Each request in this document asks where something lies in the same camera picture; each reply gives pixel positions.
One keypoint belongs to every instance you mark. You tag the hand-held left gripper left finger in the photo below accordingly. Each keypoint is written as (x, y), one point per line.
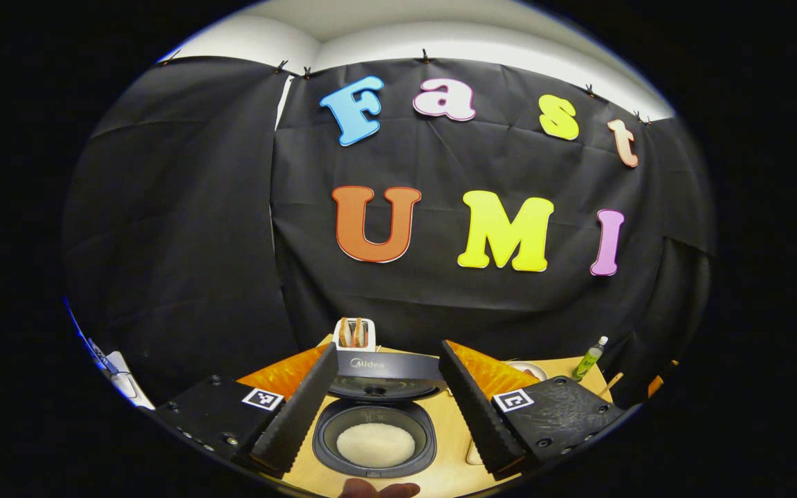
(295, 415)

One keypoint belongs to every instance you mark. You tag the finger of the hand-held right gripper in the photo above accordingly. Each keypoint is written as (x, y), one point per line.
(660, 380)

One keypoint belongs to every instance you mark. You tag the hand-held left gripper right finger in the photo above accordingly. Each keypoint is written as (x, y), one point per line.
(478, 415)

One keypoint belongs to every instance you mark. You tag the clear rice container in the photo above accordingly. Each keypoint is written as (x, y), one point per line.
(473, 456)

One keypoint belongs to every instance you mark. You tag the wooden spoon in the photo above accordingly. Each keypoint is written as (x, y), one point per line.
(611, 384)

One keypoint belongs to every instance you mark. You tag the white rice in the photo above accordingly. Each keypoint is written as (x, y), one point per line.
(376, 444)

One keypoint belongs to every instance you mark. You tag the black rice cooker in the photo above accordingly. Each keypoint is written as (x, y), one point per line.
(385, 366)

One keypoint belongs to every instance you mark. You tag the white plate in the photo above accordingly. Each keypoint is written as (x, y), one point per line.
(533, 368)

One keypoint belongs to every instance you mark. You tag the green drink bottle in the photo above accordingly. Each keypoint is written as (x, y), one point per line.
(587, 361)

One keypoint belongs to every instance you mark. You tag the white toaster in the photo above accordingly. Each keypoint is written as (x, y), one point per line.
(355, 349)

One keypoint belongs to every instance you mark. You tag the toasted bread slice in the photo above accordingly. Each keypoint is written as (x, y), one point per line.
(358, 333)
(344, 333)

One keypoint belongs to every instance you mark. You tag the white side desk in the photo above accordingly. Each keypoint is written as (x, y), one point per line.
(125, 380)

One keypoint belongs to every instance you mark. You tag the black backdrop cloth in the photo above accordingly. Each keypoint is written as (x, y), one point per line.
(198, 207)

